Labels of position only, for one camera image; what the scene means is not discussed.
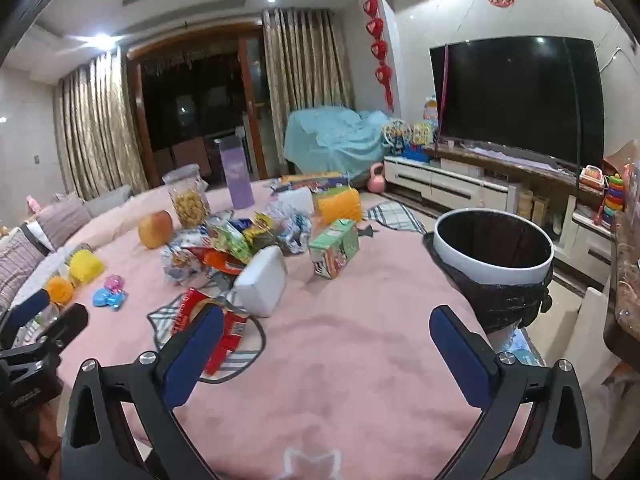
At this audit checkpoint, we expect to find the striped pink pillow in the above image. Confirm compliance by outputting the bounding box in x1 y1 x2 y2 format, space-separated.
37 194 93 251
0 227 46 311

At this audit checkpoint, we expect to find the blue pink plastic toy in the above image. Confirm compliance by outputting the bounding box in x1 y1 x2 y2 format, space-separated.
92 274 128 311

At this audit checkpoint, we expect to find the orange red snack wrapper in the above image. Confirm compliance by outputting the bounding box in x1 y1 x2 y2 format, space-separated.
199 250 247 277

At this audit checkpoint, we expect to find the beige patterned curtain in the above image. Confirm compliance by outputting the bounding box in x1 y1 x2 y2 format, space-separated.
261 8 357 181
54 52 151 201

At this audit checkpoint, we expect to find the green drink carton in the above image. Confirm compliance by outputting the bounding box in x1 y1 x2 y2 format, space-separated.
307 219 361 279

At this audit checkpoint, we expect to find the yellow plastic toy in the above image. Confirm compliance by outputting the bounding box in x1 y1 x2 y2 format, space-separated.
69 250 106 286

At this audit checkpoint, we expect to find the toy ferris wheel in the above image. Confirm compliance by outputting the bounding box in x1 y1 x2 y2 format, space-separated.
382 119 415 156

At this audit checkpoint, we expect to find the white soft block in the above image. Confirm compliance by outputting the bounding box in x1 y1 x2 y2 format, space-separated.
277 186 313 216

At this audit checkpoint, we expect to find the white blue snack wrapper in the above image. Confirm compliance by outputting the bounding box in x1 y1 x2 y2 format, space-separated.
161 240 211 286

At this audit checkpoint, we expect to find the white tissue pack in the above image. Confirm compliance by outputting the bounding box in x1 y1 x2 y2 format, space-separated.
233 246 288 317

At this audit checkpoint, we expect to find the teal covered armchair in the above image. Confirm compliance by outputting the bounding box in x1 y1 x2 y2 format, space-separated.
284 106 396 178

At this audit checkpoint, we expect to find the pink blanket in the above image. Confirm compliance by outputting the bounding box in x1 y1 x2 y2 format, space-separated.
10 177 501 480

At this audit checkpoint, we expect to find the red yellow apple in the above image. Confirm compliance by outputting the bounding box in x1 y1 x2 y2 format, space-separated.
138 210 174 250

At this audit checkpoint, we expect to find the brown marble counter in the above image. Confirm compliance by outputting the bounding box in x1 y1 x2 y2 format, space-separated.
602 210 640 371

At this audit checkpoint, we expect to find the blue white crumpled wrapper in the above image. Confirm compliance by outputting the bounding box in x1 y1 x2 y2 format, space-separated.
267 205 313 255

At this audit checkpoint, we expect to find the rainbow stacking rings toy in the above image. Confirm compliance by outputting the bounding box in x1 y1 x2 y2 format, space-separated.
600 174 626 231

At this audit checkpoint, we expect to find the pink toy package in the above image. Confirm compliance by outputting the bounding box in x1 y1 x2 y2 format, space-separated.
622 160 640 211

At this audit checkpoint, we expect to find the orange spiky brush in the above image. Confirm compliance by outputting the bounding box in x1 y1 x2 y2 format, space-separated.
317 187 363 225

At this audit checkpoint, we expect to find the red snack box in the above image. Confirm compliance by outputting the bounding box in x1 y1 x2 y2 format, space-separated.
171 287 249 376

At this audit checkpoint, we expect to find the orange spiky ball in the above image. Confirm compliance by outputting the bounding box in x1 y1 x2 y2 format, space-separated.
46 276 75 305

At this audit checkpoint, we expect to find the red hanging heart decoration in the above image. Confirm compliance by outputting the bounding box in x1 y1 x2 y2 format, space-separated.
362 0 396 111

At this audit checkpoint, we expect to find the black flat television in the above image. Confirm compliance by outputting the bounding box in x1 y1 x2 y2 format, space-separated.
429 36 606 168

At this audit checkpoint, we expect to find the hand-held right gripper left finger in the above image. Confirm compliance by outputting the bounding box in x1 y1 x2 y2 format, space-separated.
60 304 226 480

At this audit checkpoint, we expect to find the clear jar of snacks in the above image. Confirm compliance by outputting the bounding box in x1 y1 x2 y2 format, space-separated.
162 164 212 229

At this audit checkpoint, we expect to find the toy cash register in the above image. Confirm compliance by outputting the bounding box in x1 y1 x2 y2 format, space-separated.
580 164 606 193

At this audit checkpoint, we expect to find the white television cabinet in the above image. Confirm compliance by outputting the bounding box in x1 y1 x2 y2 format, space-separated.
382 145 621 261

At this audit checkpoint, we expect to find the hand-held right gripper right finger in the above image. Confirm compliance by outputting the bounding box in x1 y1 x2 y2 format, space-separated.
430 304 593 480

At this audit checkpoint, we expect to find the plaid cat-shaped mat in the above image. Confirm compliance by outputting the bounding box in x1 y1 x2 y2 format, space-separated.
146 285 266 383
362 200 427 236

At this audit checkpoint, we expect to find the purple water bottle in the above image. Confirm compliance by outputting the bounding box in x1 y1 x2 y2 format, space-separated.
218 135 255 209

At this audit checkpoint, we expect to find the colourful flat toy box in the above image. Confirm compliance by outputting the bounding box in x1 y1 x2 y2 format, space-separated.
272 171 351 193

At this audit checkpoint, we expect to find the green snack wrapper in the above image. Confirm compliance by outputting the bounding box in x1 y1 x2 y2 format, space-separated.
207 220 253 263

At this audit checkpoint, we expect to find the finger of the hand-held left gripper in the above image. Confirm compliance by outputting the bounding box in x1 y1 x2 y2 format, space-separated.
0 289 52 342
27 304 90 356

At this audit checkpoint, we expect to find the wooden framed glass door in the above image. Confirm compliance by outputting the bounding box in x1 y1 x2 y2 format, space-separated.
127 25 266 186

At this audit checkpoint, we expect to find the white bin with black bag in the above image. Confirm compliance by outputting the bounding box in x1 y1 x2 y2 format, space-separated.
424 209 556 333

